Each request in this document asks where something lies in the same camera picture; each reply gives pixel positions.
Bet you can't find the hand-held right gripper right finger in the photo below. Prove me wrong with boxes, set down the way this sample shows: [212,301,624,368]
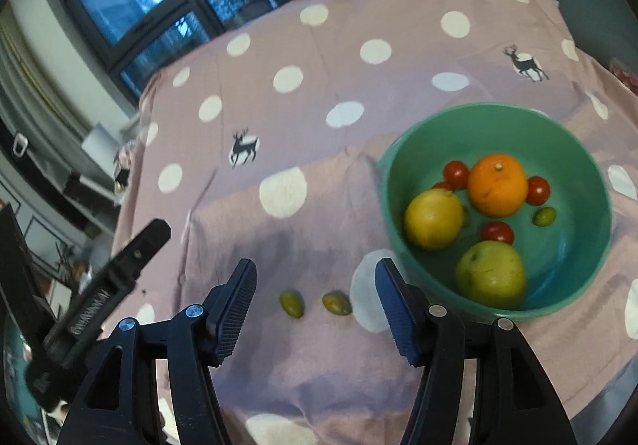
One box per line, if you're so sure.
[375,258,569,445]

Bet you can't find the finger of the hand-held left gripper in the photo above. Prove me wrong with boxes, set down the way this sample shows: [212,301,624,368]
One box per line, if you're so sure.
[65,219,173,342]

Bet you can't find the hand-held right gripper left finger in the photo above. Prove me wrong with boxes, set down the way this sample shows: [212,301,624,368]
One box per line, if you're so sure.
[57,258,258,445]

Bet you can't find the small green-orange oval fruit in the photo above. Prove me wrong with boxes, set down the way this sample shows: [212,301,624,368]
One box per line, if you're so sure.
[322,291,353,316]

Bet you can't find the yellow lemon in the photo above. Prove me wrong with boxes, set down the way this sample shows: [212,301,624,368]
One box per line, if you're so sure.
[404,189,465,252]

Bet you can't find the yellow-green mango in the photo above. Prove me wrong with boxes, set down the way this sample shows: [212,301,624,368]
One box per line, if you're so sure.
[455,240,528,310]

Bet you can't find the orange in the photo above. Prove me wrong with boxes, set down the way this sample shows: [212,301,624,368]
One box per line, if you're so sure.
[467,153,528,219]

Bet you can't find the green plastic bowl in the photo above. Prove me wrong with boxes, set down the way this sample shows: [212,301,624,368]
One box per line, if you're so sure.
[377,102,613,323]

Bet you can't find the grey curtain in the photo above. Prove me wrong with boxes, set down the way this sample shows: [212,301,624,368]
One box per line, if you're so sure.
[0,16,141,161]

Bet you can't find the pink dotted deer blanket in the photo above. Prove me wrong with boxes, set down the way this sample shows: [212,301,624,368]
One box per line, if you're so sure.
[110,0,638,445]

